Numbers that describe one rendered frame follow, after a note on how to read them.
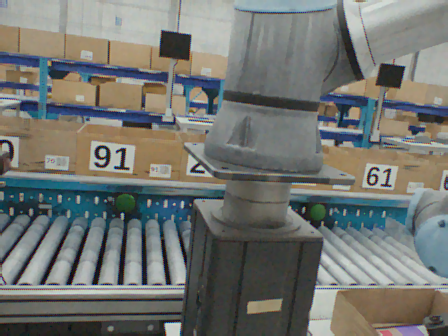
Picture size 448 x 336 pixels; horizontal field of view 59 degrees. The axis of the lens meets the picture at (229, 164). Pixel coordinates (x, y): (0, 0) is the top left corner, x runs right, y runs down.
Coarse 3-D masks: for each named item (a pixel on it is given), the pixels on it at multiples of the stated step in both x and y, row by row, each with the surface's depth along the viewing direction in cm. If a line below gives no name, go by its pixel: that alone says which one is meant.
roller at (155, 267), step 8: (152, 224) 147; (152, 232) 139; (152, 240) 132; (160, 240) 137; (152, 248) 126; (160, 248) 129; (152, 256) 121; (160, 256) 122; (152, 264) 116; (160, 264) 117; (152, 272) 111; (160, 272) 112; (152, 280) 107; (160, 280) 107
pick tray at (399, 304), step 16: (400, 288) 97; (416, 288) 98; (432, 288) 99; (336, 304) 91; (352, 304) 94; (368, 304) 95; (384, 304) 96; (400, 304) 97; (416, 304) 99; (432, 304) 100; (336, 320) 91; (352, 320) 85; (368, 320) 96; (384, 320) 97; (400, 320) 98; (416, 320) 100
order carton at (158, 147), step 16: (96, 128) 174; (112, 128) 176; (128, 128) 178; (144, 128) 179; (80, 144) 147; (128, 144) 151; (144, 144) 152; (160, 144) 153; (176, 144) 155; (80, 160) 148; (144, 160) 153; (160, 160) 155; (176, 160) 156; (96, 176) 151; (112, 176) 152; (128, 176) 153; (144, 176) 155; (176, 176) 157
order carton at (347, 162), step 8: (328, 152) 201; (336, 152) 193; (344, 152) 186; (328, 160) 170; (336, 160) 171; (344, 160) 172; (352, 160) 173; (336, 168) 172; (344, 168) 173; (352, 168) 174; (296, 184) 169; (320, 184) 172; (352, 192) 176
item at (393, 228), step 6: (390, 222) 170; (396, 222) 167; (384, 228) 174; (390, 228) 170; (396, 228) 166; (402, 228) 163; (390, 234) 170; (396, 234) 166; (402, 234) 162; (402, 240) 162; (408, 240) 159; (408, 246) 158
